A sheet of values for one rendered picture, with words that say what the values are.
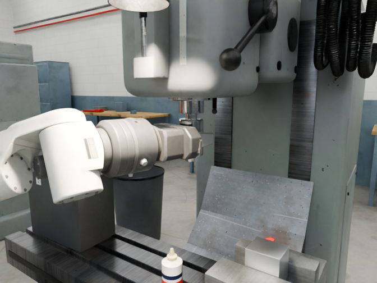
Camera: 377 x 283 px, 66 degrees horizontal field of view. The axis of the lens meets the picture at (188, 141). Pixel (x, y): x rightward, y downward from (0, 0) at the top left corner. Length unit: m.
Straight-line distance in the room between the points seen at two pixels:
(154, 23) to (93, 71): 7.04
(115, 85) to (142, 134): 6.48
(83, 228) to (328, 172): 0.65
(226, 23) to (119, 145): 0.23
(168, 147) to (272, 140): 0.47
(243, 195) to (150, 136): 0.52
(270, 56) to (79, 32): 7.46
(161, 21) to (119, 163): 0.22
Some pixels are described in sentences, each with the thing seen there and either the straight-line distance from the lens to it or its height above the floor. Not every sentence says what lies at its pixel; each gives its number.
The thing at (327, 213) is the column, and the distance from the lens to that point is 0.90.
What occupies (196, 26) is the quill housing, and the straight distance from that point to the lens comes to 0.45.
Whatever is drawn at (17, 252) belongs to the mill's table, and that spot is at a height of 0.89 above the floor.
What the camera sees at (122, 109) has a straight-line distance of 6.31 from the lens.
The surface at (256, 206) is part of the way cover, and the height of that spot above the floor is 0.99.
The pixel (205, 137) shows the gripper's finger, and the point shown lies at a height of 1.24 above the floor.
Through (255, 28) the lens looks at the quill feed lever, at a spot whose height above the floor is 1.41.
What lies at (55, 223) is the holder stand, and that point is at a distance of 0.89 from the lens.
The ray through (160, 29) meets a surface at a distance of 0.46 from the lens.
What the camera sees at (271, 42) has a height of 1.41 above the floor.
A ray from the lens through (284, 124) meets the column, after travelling 0.87.
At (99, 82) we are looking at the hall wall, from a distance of 7.34.
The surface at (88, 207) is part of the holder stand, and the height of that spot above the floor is 1.03.
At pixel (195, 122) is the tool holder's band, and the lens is 0.54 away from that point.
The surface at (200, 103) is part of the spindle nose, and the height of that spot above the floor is 1.30.
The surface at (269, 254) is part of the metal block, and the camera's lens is 0.53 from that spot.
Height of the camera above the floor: 1.32
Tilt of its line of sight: 10 degrees down
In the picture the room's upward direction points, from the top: straight up
